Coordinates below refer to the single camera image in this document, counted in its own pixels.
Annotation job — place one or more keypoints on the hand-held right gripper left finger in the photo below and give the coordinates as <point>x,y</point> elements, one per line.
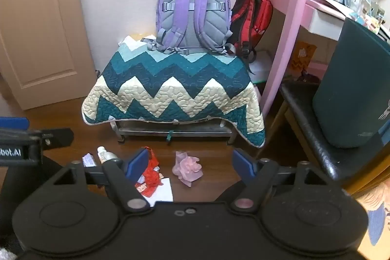
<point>138,161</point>

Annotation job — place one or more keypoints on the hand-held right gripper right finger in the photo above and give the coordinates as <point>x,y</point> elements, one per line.
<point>242,164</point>

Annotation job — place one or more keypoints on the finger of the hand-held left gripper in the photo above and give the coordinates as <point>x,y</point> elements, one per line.
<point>13,123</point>
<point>58,138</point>

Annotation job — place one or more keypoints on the red snack wrapper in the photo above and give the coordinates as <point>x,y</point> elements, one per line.
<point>150,177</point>

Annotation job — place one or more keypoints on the small white bottle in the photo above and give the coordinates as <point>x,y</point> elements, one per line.
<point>103,154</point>

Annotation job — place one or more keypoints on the white paper sheet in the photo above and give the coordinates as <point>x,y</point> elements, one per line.
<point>163,193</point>

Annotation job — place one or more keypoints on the pink plastic wrap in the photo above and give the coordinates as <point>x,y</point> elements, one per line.
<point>189,168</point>

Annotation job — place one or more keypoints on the teal cream zigzag quilt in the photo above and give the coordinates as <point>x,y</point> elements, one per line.
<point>170,95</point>

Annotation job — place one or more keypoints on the beige wooden door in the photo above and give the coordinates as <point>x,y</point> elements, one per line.
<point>36,34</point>

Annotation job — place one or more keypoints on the white cloth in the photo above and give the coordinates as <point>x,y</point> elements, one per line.
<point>134,42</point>

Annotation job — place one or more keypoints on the orange bag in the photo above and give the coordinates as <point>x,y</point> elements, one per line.
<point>301,59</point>

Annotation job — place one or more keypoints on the pink desk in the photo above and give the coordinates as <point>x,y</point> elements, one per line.
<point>286,34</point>

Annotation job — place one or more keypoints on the purple grey backpack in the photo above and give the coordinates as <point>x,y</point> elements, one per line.
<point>195,28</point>

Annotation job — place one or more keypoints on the printed cream cloth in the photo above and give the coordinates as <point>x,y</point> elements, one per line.
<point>376,217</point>

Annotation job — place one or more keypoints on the red black backpack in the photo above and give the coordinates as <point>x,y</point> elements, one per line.
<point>259,13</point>

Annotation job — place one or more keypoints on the colourful booklet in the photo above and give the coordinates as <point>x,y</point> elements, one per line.
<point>365,21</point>

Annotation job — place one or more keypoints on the beige pouch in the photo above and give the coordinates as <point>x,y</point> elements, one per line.
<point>362,5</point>

